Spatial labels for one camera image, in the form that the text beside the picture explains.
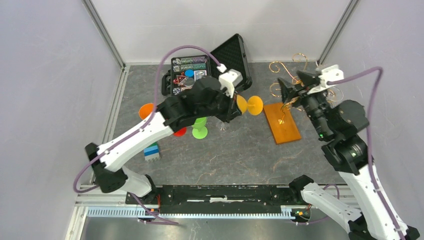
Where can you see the blue round chip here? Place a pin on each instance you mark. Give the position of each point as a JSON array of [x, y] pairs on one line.
[[189, 73]]

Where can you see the orange wine glass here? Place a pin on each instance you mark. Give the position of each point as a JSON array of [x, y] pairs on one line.
[[145, 110]]

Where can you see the slotted aluminium rail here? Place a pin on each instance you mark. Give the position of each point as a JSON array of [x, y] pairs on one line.
[[136, 211]]

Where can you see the blue green toy block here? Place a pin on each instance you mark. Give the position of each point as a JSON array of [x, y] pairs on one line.
[[152, 152]]

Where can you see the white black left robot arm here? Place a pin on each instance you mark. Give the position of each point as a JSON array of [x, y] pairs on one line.
[[208, 97]]

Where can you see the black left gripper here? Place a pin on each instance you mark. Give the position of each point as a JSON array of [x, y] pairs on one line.
[[232, 111]]

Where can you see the playing card deck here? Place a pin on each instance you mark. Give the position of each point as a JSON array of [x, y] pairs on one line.
[[198, 74]]

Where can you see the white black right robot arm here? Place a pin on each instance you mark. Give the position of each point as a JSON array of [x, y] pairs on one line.
[[338, 127]]

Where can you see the black poker chip case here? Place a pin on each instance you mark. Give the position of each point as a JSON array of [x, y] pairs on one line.
[[231, 53]]

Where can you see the wooden rack base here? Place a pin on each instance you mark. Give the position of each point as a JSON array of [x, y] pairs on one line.
[[285, 133]]

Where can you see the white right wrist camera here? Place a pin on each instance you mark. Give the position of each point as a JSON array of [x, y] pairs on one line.
[[327, 74]]

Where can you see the green wine glass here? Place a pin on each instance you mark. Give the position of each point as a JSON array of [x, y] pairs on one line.
[[199, 130]]

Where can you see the red wine glass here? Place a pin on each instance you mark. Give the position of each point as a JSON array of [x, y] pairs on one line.
[[180, 132]]

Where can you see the yellow wine glass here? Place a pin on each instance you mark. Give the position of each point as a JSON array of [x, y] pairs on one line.
[[254, 105]]

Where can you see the clear wine glass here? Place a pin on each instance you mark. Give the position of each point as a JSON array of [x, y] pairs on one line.
[[223, 126], [334, 95]]

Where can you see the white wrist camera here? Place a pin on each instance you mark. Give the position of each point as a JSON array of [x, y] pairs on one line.
[[229, 81], [327, 74]]

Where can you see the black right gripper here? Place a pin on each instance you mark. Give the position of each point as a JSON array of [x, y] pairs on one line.
[[289, 90]]

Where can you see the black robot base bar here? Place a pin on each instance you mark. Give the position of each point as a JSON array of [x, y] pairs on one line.
[[224, 199]]

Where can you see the gold wire glass rack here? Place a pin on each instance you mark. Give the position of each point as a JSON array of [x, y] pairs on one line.
[[275, 67]]

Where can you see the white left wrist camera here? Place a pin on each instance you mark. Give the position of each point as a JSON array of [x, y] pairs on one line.
[[229, 81]]

